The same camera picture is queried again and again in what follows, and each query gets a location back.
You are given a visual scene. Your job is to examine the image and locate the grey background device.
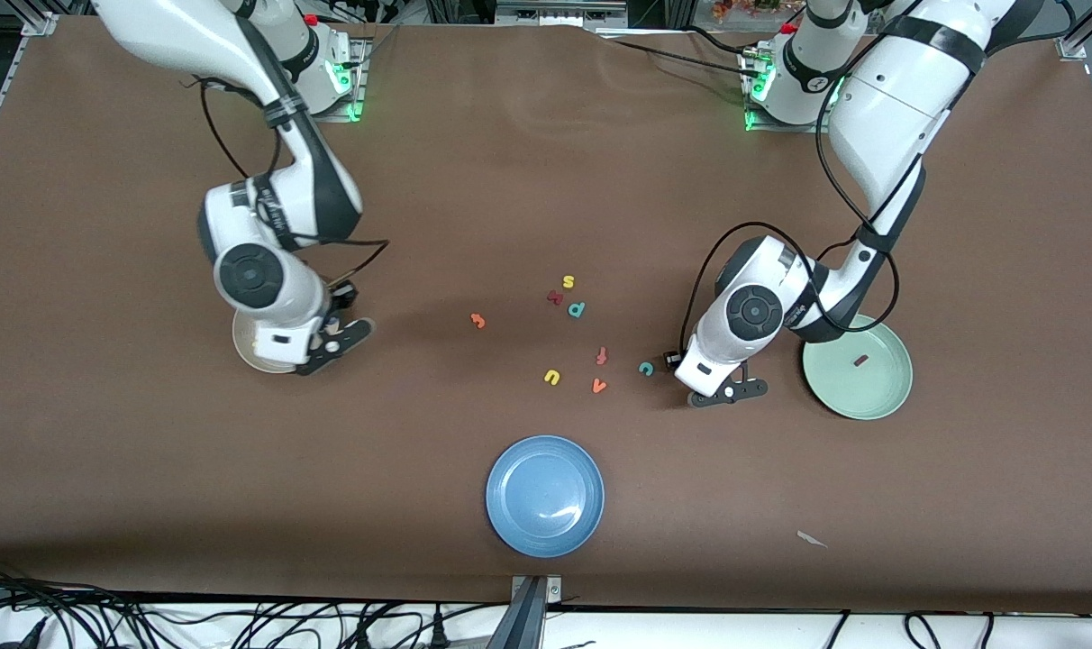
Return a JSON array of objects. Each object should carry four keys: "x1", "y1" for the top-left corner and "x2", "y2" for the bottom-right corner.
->
[{"x1": 495, "y1": 0, "x2": 628, "y2": 28}]

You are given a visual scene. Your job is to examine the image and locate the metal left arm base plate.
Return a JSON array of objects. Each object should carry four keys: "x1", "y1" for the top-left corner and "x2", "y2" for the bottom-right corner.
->
[{"x1": 740, "y1": 50, "x2": 841, "y2": 134}]

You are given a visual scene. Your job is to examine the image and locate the light green plate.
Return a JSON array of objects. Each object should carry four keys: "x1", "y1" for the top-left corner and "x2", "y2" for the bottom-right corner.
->
[{"x1": 801, "y1": 313, "x2": 914, "y2": 421}]

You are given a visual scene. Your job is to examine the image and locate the beige brown plate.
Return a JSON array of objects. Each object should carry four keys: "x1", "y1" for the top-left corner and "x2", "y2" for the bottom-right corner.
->
[{"x1": 232, "y1": 306, "x2": 331, "y2": 374}]

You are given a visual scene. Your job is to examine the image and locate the blue plate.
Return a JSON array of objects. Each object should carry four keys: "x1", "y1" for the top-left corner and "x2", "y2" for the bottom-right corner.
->
[{"x1": 486, "y1": 434, "x2": 605, "y2": 559}]

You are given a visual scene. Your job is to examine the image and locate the long black base cable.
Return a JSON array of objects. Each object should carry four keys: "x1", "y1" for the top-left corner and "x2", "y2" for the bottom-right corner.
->
[{"x1": 611, "y1": 38, "x2": 759, "y2": 78}]

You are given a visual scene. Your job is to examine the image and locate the short black base cable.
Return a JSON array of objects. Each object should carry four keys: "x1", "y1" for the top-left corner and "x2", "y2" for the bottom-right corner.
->
[{"x1": 686, "y1": 25, "x2": 752, "y2": 53}]

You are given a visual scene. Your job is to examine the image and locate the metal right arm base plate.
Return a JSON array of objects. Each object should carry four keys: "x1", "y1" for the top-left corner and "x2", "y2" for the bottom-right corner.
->
[{"x1": 307, "y1": 36, "x2": 369, "y2": 123}]

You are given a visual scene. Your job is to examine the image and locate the grey metal camera post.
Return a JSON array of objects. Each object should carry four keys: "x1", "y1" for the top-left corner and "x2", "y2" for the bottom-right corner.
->
[{"x1": 486, "y1": 574, "x2": 563, "y2": 649}]

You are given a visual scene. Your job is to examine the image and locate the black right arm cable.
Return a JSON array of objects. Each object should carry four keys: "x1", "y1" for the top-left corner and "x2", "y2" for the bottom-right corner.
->
[{"x1": 199, "y1": 77, "x2": 391, "y2": 289}]

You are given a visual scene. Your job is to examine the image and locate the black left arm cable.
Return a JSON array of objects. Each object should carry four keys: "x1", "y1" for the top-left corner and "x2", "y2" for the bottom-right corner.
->
[{"x1": 681, "y1": 0, "x2": 1078, "y2": 357}]

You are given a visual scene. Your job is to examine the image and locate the brown table cover sheet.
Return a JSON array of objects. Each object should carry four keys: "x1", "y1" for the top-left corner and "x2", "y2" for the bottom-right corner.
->
[{"x1": 0, "y1": 16, "x2": 1092, "y2": 616}]

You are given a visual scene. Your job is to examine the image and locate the orange background flowers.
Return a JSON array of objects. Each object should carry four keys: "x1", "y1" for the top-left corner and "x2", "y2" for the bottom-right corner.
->
[{"x1": 713, "y1": 0, "x2": 804, "y2": 23}]

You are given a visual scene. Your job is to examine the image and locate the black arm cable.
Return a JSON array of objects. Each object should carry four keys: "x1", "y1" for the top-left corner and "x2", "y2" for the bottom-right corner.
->
[
  {"x1": 199, "y1": 77, "x2": 391, "y2": 289},
  {"x1": 681, "y1": 0, "x2": 1078, "y2": 357}
]

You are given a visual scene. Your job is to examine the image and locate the aluminium frame rail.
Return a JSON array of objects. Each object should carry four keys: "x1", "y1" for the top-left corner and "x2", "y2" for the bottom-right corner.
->
[
  {"x1": 0, "y1": 0, "x2": 60, "y2": 172},
  {"x1": 1055, "y1": 0, "x2": 1092, "y2": 62}
]

